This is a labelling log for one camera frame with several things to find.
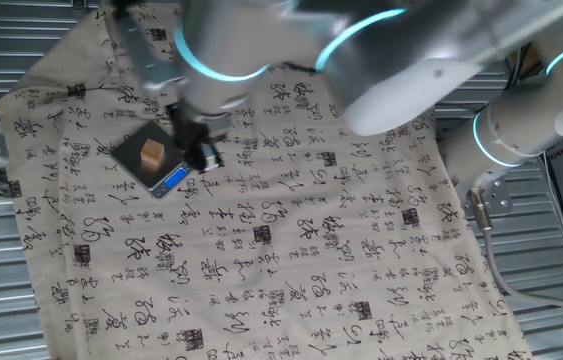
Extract grey metal camera bracket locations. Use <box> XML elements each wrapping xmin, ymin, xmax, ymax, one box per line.
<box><xmin>109</xmin><ymin>0</ymin><xmax>185</xmax><ymax>94</ymax></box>

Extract small wooden block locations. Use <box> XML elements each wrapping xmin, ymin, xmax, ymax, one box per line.
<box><xmin>139</xmin><ymin>138</ymin><xmax>167</xmax><ymax>168</ymax></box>

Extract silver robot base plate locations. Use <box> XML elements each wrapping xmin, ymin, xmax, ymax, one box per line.
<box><xmin>459</xmin><ymin>168</ymin><xmax>515</xmax><ymax>217</ymax></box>

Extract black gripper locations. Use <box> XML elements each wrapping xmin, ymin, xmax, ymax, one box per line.
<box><xmin>167</xmin><ymin>101</ymin><xmax>236</xmax><ymax>175</ymax></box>

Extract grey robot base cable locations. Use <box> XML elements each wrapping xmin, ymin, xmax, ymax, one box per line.
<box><xmin>465</xmin><ymin>186</ymin><xmax>563</xmax><ymax>327</ymax></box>

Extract beige calligraphy print cloth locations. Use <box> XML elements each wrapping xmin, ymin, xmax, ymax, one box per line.
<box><xmin>0</xmin><ymin>3</ymin><xmax>533</xmax><ymax>360</ymax></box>

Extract silver digital pocket scale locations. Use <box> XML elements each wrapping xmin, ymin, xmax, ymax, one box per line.
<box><xmin>109</xmin><ymin>120</ymin><xmax>194</xmax><ymax>201</ymax></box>

